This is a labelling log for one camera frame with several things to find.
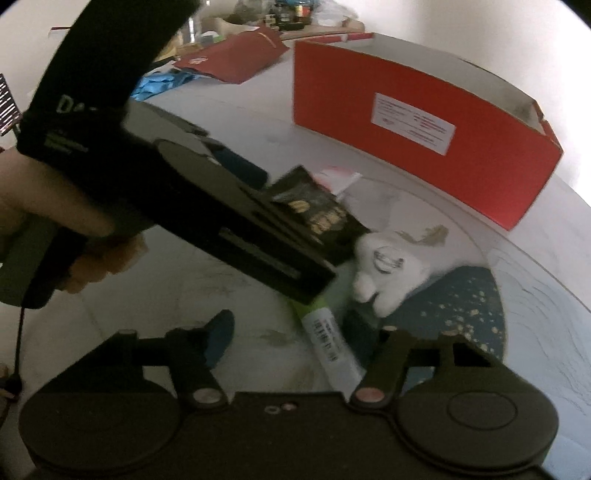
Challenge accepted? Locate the white green tube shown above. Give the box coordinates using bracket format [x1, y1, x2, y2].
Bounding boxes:
[290, 297, 365, 400]

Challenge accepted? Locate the black snack packet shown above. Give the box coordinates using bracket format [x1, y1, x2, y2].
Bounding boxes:
[264, 166, 370, 266]

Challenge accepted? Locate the small pink white packet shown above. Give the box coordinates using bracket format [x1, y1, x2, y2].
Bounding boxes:
[312, 166, 362, 196]

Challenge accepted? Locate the white plush toy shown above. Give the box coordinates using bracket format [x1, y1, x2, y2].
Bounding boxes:
[353, 232, 454, 318]

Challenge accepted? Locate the person left hand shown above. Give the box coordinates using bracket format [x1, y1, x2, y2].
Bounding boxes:
[1, 147, 148, 294]

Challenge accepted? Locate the blue cloth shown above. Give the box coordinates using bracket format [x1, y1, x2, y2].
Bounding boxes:
[130, 70, 200, 102]

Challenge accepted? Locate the dark green patterned mat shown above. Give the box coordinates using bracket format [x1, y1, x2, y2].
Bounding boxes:
[383, 266, 506, 360]

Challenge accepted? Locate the red paper bag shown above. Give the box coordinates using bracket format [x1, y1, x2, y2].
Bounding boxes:
[174, 27, 288, 84]

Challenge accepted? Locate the white wooden sideboard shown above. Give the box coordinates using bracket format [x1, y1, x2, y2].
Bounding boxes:
[280, 19, 366, 41]

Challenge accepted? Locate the clear plastic bag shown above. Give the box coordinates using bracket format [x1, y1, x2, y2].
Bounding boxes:
[311, 0, 358, 27]

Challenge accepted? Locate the red cardboard box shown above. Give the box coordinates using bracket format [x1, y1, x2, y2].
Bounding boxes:
[294, 33, 563, 230]

